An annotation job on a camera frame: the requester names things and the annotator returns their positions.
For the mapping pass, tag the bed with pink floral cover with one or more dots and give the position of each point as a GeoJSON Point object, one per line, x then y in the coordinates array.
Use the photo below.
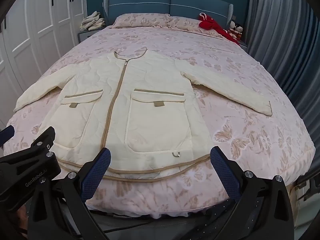
{"type": "Point", "coordinates": [250, 140]}

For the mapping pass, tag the grey nightstand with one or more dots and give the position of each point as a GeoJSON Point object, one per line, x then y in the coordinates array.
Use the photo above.
{"type": "Point", "coordinates": [86, 33]}

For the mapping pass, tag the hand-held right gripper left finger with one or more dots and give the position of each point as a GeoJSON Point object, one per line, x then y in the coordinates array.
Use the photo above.
{"type": "Point", "coordinates": [97, 175]}

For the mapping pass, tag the cream white quilted blanket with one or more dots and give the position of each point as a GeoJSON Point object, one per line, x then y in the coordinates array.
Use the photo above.
{"type": "Point", "coordinates": [155, 85]}

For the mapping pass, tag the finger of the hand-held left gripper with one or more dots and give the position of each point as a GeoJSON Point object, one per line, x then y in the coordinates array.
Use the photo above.
{"type": "Point", "coordinates": [42, 140]}
{"type": "Point", "coordinates": [6, 133]}

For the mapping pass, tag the pile of cream clothes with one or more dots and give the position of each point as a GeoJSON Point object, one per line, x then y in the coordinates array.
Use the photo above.
{"type": "Point", "coordinates": [92, 21]}

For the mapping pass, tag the teal upholstered headboard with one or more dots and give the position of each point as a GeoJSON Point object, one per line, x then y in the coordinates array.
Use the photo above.
{"type": "Point", "coordinates": [160, 2]}

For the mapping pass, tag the pink floral pillow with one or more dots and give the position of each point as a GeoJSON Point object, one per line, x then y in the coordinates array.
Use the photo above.
{"type": "Point", "coordinates": [185, 25]}
{"type": "Point", "coordinates": [140, 20]}

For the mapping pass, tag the red garment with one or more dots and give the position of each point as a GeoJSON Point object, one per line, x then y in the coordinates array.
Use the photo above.
{"type": "Point", "coordinates": [212, 25]}

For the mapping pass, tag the plush toys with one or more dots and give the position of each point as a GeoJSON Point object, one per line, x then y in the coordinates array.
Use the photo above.
{"type": "Point", "coordinates": [235, 30]}

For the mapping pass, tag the grey blue curtain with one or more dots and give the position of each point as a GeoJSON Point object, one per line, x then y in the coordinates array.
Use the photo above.
{"type": "Point", "coordinates": [280, 42]}

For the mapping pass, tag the white wardrobe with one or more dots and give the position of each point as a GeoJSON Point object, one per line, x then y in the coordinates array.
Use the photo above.
{"type": "Point", "coordinates": [37, 30]}

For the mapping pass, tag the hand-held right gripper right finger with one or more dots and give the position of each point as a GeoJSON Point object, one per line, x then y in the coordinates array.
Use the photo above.
{"type": "Point", "coordinates": [224, 175]}

